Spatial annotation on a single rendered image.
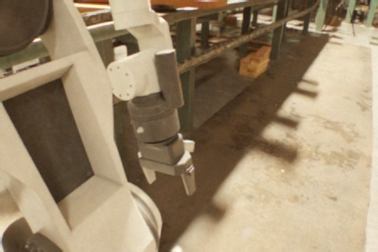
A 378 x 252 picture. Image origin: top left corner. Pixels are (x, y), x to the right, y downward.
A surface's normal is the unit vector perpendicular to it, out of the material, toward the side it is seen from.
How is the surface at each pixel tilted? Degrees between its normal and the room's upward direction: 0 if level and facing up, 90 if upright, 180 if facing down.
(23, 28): 90
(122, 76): 90
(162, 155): 90
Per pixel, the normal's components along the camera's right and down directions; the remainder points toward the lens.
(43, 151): 0.85, 0.13
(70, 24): -0.51, 0.44
